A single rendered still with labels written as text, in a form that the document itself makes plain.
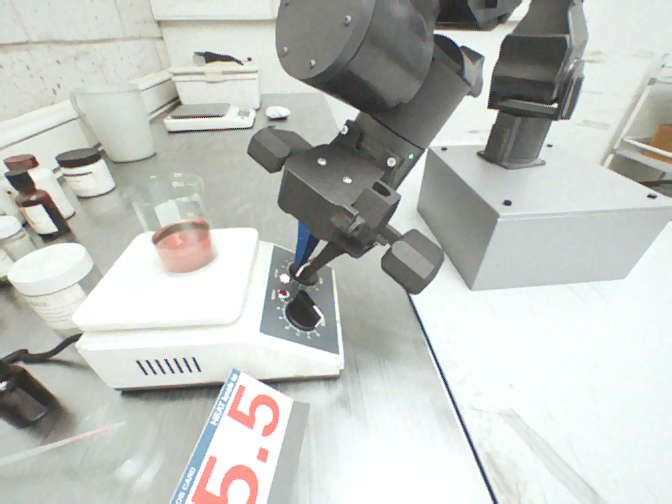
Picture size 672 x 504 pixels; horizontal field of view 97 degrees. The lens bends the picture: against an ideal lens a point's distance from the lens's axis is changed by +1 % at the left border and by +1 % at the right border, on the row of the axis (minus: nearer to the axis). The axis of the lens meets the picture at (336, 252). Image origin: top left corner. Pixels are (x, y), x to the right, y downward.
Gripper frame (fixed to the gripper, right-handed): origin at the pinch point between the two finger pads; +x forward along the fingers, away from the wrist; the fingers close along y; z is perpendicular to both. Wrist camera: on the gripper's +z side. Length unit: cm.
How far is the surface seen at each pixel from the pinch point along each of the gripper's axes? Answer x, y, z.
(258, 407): 8.2, 5.9, 9.8
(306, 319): 3.6, 3.9, 4.2
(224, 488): 8.7, 7.8, 14.6
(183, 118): 24, -72, -44
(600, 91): -68, 25, -199
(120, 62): 23, -102, -42
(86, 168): 23, -46, -6
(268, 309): 4.2, 1.1, 5.8
